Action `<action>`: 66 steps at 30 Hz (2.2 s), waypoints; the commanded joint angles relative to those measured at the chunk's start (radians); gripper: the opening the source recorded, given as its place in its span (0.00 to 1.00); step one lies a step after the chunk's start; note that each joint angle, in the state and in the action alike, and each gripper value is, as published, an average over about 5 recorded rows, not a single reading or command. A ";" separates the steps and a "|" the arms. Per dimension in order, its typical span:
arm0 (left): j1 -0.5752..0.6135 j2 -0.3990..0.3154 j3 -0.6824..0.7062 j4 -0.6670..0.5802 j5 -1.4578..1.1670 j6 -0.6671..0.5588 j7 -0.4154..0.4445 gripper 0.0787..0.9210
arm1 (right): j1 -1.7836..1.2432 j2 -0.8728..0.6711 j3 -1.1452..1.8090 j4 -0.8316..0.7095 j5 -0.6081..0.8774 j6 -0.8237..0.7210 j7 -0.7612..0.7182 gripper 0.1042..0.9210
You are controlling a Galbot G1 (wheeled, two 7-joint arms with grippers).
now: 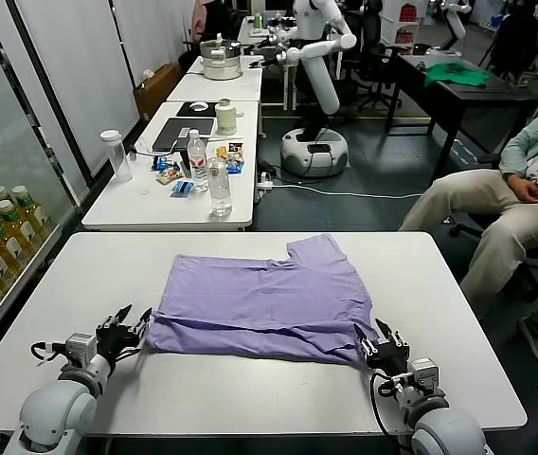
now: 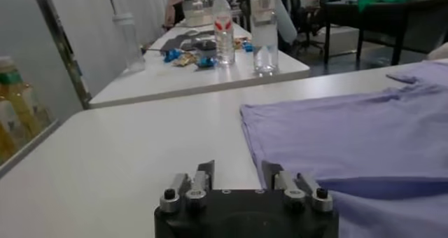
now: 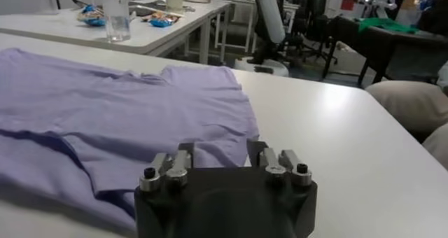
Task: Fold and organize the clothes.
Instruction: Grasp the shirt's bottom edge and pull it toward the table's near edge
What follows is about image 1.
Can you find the green cloth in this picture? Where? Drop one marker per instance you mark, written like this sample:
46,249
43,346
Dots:
458,75

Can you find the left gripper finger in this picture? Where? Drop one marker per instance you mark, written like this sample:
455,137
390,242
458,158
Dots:
120,318
145,321

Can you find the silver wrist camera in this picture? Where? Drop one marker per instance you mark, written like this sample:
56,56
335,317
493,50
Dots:
424,374
81,348

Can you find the white power strip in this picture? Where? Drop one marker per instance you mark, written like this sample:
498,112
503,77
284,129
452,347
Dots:
264,182

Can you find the small white remote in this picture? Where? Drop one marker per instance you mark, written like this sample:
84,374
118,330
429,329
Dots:
184,132

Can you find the clear tumbler white lid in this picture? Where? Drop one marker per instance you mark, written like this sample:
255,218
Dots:
118,156

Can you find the brown cardboard box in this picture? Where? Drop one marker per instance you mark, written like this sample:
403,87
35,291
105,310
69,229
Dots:
155,92

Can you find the white computer mouse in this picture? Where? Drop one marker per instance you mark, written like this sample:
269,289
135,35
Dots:
198,106

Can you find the person in black top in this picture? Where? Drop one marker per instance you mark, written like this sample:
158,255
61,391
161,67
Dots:
517,33

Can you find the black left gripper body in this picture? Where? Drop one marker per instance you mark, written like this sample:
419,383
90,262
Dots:
115,341

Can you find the white table with steamer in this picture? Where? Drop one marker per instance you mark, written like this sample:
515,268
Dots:
221,90

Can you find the seated person beige trousers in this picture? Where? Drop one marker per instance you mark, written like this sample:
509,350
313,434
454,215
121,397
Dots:
501,218

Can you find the purple t-shirt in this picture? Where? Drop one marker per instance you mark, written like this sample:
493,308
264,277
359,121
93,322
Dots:
269,308

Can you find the water bottle red label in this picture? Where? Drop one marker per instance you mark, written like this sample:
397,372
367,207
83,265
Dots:
198,163

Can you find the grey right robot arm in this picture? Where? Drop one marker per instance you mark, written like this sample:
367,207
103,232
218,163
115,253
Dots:
444,431

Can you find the blue white snack packet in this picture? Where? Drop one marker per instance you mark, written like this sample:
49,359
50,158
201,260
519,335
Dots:
236,165

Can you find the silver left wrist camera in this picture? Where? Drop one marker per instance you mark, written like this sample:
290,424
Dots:
81,348

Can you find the dark snack packet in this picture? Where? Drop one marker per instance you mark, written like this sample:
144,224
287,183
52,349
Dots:
236,148

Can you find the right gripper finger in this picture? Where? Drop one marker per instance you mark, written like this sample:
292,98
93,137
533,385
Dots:
392,337
366,341

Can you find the grey laptop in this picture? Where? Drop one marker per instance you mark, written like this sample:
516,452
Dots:
179,135

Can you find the black office chair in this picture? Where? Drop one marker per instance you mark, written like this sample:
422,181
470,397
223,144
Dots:
525,279
373,61

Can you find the metal steamer pot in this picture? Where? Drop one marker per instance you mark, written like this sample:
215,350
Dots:
221,59

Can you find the white storage shelf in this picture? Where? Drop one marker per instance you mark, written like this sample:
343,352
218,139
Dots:
404,21

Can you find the large clear water bottle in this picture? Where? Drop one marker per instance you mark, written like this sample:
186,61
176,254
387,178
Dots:
220,189

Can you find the yellow snack packet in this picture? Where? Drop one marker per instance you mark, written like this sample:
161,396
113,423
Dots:
221,151

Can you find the person in pink jacket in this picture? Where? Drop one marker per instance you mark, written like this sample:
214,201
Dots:
199,19

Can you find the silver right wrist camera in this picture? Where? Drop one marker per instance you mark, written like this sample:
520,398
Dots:
424,374

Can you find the white humanoid robot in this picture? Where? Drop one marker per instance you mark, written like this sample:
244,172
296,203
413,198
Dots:
318,80

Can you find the black mouse pad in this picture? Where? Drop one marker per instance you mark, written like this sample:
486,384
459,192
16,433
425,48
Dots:
184,111

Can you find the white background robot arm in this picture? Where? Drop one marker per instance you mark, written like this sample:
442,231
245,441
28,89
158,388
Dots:
456,21

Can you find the black table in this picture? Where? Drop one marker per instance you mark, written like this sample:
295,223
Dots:
477,95

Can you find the brown snack packet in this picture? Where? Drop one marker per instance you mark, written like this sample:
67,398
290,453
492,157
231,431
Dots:
169,177

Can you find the cream thermos jug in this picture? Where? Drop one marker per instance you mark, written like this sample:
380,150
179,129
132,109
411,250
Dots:
225,118

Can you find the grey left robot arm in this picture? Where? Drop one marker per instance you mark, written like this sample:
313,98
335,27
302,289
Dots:
56,412

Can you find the white side table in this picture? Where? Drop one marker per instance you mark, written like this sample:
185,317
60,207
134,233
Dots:
122,208

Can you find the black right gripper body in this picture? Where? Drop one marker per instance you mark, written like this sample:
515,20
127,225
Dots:
389,360

